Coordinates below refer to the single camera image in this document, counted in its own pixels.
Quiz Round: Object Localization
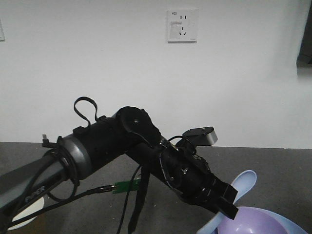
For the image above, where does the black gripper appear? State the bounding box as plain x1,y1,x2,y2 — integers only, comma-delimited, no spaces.
159,145,238,218

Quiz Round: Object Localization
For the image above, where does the purple plastic bowl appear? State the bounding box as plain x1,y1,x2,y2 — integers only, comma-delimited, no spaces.
217,206,287,234

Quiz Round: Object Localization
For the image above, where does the light blue plastic spoon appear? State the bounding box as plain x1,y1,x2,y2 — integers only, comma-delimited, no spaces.
196,170,257,234

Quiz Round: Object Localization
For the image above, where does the brown paper cup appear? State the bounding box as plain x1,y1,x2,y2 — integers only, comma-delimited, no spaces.
9,197,44,230

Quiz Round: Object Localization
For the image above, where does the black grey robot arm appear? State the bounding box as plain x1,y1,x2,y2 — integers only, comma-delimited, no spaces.
0,107,238,219

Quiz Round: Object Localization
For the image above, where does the light blue plastic plate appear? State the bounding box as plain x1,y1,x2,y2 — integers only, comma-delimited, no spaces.
196,208,309,234

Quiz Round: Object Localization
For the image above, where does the green circuit board connector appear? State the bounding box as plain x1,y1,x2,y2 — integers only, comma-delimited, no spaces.
113,178,141,194

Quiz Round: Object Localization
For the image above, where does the dark object at right edge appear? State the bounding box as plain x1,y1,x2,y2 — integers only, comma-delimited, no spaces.
297,22,312,64

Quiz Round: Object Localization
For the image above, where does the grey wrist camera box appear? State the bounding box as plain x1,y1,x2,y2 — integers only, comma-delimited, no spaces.
182,127,218,146

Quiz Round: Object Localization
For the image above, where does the white wall power socket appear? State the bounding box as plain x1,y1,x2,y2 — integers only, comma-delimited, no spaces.
167,9,199,43

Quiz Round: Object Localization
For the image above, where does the white wall switch plate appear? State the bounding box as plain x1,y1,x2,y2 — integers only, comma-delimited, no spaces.
0,20,6,42

